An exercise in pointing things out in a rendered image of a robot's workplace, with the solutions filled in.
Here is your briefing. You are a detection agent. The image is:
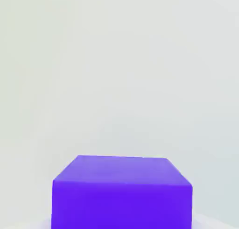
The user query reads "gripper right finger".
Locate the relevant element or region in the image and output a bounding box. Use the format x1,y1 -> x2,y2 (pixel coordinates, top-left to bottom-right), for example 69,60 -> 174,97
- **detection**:
191,215 -> 222,229

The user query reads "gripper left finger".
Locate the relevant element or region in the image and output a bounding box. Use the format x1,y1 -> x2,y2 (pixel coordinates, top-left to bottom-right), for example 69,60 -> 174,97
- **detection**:
34,218 -> 52,229

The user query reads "small purple cube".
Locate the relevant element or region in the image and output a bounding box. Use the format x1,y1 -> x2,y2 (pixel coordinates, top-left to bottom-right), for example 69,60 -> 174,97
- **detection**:
50,155 -> 193,229

